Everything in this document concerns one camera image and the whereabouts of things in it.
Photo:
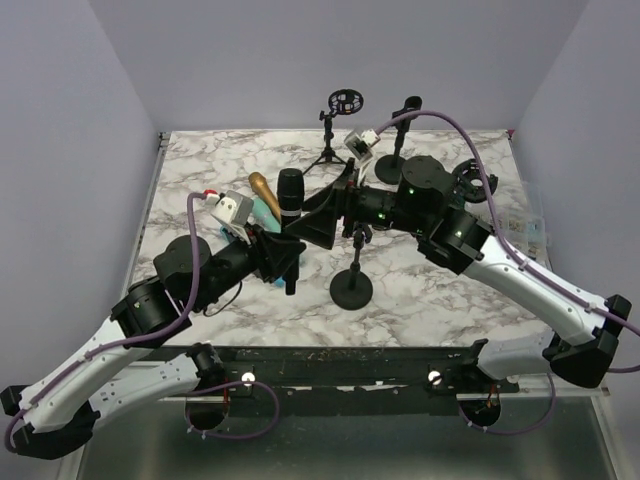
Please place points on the black tripod mic stand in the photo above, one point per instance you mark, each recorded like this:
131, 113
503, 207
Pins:
342, 102

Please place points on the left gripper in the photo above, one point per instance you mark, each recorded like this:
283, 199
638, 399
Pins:
268, 256

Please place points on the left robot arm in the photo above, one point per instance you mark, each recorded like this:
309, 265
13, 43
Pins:
60, 413

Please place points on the black microphone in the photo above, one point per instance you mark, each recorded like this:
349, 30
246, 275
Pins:
290, 196

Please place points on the black round-base shock-mount stand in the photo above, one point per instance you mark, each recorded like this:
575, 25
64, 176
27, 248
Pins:
469, 187

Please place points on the black round-base clip stand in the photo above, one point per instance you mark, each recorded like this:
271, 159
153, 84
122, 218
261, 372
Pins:
388, 167

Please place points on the mint green microphone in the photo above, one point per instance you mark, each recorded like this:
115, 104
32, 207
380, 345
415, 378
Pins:
271, 248

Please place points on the clear plastic screw box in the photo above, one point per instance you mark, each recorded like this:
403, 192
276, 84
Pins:
521, 219

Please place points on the gold microphone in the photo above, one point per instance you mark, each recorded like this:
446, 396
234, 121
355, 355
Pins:
265, 192

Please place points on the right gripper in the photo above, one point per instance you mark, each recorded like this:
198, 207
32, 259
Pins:
352, 195

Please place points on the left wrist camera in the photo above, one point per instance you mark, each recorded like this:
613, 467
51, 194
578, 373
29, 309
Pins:
232, 211

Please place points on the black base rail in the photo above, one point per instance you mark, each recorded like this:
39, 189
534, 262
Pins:
350, 381

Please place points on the blue microphone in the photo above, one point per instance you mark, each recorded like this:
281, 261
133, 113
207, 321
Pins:
279, 282

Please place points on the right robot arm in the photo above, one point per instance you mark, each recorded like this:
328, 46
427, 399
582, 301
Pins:
582, 332

